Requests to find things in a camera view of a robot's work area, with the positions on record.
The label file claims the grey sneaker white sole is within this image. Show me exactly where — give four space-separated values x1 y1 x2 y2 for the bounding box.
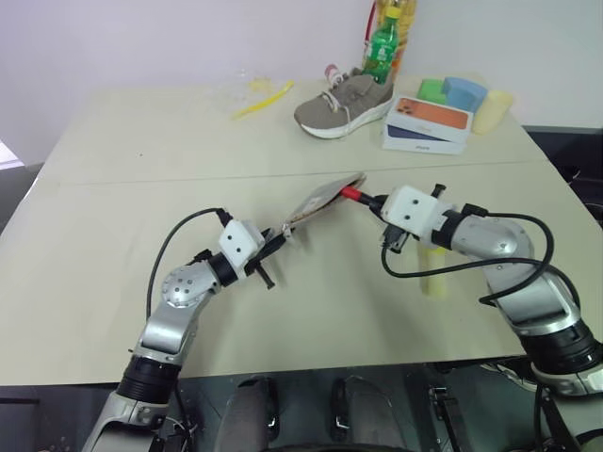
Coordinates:
293 67 397 140

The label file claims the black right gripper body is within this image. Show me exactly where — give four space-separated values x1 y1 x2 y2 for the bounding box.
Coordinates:
380 223 412 254

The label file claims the dark rounded shape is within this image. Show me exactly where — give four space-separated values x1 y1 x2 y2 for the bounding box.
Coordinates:
220 375 280 452

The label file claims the black metal bracket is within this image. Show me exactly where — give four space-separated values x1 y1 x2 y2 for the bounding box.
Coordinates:
427 385 470 452

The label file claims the green foam block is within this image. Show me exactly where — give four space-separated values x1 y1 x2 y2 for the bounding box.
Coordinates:
417 78 447 104

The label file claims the pale yellow foam cylinder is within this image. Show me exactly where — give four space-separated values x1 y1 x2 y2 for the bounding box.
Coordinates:
471 89 514 137

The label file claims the grid pattern zip pouch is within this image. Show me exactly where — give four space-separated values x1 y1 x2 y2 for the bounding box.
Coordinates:
281 172 369 237

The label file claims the orange picture phone box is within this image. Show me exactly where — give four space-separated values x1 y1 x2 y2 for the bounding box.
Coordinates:
383 95 475 144

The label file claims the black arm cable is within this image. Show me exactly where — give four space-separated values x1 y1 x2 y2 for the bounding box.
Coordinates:
380 202 553 307
146 207 236 321

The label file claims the blue foam block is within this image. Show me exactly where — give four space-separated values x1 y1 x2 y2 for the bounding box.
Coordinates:
442 75 489 115

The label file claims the blue picture phone box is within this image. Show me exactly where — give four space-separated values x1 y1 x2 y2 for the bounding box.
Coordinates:
381 123 468 156

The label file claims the yellow oil bottle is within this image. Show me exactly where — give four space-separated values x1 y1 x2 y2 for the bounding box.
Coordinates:
361 0 419 77

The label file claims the green plastic drink bottle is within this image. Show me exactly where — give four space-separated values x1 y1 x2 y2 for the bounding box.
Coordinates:
362 6 399 87

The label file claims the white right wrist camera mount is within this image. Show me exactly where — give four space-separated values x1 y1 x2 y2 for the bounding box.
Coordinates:
380 185 456 249

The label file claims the yellow toothbrush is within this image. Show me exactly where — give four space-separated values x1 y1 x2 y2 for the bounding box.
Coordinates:
229 79 296 121

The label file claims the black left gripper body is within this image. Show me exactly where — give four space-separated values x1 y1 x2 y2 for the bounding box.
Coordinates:
242 227 285 278

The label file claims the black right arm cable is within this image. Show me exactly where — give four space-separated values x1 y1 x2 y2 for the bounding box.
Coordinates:
380 202 553 307

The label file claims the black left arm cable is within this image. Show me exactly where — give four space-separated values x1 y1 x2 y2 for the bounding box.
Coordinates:
146 207 236 321

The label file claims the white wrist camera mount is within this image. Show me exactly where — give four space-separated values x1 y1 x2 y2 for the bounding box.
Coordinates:
380 185 456 249
218 218 266 279

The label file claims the small red white striped bottle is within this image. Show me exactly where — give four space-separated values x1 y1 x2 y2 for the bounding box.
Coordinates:
323 62 347 88

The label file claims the cream cylinder block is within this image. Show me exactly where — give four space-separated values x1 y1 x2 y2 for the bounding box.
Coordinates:
418 244 449 301

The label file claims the red marker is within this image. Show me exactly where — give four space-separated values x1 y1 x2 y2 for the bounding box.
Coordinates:
340 185 374 204

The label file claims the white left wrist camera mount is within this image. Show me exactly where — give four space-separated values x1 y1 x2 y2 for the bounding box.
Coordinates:
218 218 266 279

